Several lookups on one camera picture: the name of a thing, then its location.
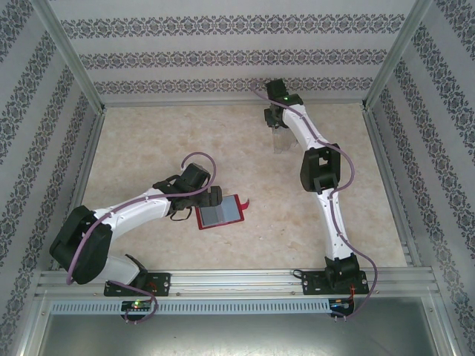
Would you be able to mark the grey sheet metal panel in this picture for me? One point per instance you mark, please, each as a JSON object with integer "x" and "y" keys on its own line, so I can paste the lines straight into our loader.
{"x": 237, "y": 337}

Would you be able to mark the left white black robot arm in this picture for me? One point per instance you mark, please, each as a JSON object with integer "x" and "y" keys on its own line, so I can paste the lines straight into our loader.
{"x": 137, "y": 205}

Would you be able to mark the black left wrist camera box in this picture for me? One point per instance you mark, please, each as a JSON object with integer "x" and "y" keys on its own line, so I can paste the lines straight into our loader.
{"x": 194, "y": 174}

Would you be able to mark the thin aluminium wall rail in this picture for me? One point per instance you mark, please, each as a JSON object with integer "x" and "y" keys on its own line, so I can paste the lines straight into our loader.
{"x": 185, "y": 104}

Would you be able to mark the aluminium side rail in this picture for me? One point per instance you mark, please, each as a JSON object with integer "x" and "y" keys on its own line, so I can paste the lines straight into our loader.
{"x": 379, "y": 148}
{"x": 91, "y": 148}

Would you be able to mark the red card holder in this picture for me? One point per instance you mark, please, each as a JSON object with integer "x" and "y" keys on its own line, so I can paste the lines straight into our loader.
{"x": 222, "y": 213}

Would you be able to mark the small controller circuit board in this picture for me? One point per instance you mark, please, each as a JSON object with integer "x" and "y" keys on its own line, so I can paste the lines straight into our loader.
{"x": 137, "y": 306}
{"x": 339, "y": 304}

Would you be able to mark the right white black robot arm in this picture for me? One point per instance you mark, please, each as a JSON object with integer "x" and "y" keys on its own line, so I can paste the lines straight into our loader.
{"x": 334, "y": 230}

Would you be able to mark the aluminium frame post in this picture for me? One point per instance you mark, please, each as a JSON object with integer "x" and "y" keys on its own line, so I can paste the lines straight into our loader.
{"x": 74, "y": 55}
{"x": 392, "y": 55}

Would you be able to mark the clear acrylic card stand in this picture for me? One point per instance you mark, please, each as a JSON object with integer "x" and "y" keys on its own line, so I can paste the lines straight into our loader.
{"x": 282, "y": 144}

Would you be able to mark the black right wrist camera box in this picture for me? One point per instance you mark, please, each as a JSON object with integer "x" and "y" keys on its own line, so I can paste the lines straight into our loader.
{"x": 276, "y": 88}

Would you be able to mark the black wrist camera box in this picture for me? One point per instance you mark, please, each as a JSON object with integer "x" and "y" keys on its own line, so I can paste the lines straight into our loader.
{"x": 276, "y": 88}
{"x": 194, "y": 174}

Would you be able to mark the long aluminium base rail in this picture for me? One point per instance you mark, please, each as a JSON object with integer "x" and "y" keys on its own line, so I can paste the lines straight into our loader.
{"x": 237, "y": 283}

